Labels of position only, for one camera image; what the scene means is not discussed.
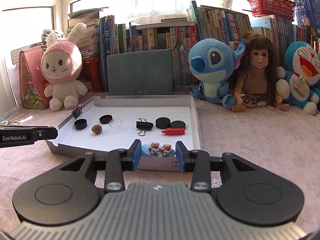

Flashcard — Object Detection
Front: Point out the red crayon piece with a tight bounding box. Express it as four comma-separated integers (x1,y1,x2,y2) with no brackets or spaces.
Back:
162,128,185,135

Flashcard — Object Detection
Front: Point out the blue bear hair clip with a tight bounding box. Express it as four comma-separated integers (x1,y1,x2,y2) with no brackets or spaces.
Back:
141,142,176,158

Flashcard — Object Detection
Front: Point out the black round disc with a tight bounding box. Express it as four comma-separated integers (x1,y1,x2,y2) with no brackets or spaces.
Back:
170,120,186,129

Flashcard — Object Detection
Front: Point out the black round puck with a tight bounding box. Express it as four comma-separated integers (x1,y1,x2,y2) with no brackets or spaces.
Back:
155,117,171,129

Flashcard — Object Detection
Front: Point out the black binder clip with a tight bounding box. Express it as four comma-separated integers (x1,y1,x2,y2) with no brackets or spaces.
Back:
69,102,82,120
136,118,153,137

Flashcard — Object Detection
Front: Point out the clear plastic half dome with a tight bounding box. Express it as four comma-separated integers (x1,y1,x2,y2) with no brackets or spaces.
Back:
108,119,123,129

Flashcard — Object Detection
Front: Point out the black round cap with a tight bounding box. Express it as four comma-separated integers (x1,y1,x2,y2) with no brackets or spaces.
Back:
74,118,87,130

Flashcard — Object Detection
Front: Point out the brown walnut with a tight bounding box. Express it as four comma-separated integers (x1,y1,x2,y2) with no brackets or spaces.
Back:
91,124,103,134

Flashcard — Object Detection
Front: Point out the black round lid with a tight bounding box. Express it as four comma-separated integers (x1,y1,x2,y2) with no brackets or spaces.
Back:
99,114,113,124

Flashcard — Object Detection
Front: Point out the white cardboard box tray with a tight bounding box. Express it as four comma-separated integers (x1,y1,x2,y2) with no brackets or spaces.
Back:
47,95,202,158

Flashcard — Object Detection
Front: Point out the pink triangular house box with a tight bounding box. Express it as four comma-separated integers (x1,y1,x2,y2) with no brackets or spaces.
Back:
19,46,51,109

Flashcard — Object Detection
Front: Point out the black binder clip on box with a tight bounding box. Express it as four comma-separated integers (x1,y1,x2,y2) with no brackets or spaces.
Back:
69,102,82,120

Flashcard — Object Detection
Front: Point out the pink bunny plush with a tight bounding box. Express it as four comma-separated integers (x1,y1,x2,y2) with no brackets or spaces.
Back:
41,31,88,112

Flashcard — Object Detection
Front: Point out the red box behind bunny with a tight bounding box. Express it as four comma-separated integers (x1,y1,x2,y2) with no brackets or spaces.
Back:
78,57,102,92

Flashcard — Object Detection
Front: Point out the blue Stitch plush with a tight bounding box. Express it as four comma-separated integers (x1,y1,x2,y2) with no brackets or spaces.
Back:
180,38,246,109

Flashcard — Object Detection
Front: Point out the brown haired doll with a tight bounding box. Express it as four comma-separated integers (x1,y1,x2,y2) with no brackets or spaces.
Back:
231,31,289,113

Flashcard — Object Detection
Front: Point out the stack of books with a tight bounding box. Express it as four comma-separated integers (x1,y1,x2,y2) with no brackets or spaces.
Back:
65,7,108,60

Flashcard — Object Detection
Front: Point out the row of books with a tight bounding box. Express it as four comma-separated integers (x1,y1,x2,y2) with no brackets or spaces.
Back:
99,0,320,92

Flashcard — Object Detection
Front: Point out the Doraemon plush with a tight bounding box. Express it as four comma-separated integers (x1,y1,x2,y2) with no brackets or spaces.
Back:
276,41,319,115

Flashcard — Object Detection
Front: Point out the red plastic basket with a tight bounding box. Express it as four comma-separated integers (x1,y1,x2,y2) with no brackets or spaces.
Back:
247,0,295,22

